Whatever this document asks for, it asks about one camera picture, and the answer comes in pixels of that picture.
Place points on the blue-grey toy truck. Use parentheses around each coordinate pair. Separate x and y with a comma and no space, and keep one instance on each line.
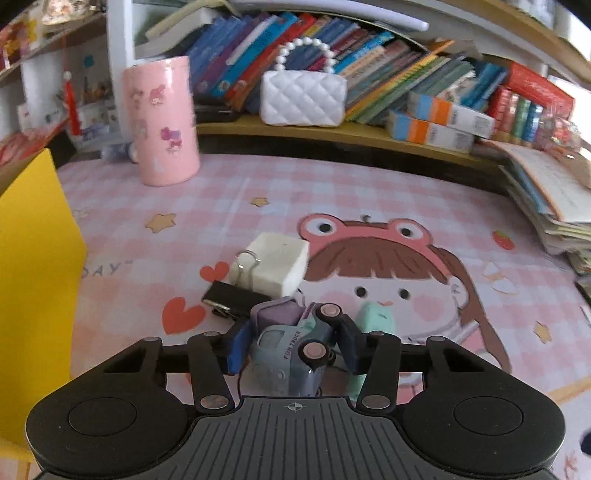
(281,357)

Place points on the black binder clip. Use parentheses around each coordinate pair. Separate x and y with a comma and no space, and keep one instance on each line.
(226,295)

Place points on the stack of papers and notebooks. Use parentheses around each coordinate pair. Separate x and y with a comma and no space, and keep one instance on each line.
(545,194)

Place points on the pink printed table mat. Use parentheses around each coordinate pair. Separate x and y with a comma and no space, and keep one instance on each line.
(415,221)

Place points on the clear plastic toy pack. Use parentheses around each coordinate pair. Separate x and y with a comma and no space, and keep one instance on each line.
(561,131)

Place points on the row of colourful leaning books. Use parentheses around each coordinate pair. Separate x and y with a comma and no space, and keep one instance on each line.
(369,64)

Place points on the red paper decorations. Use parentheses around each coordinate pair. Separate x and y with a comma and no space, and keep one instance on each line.
(23,150)

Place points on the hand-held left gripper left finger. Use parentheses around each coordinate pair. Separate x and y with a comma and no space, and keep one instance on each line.
(239,348)

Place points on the pile of lying books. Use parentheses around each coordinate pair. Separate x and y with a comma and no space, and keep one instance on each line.
(180,32)

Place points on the yellow cardboard box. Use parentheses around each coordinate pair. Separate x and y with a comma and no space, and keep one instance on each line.
(32,277)

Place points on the white shelf unit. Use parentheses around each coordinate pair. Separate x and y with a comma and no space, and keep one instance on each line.
(41,78)

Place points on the pink cartoon cylinder cup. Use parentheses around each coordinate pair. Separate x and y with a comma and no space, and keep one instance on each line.
(159,124)

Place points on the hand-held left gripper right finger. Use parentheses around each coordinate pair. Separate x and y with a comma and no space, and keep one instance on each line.
(350,346)

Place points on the orange and white box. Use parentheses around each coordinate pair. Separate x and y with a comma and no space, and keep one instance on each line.
(429,134)
(452,113)

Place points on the white charger adapter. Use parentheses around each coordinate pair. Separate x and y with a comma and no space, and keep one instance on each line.
(277,263)

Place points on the wooden bookshelf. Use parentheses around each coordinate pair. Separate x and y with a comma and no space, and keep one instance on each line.
(323,138)

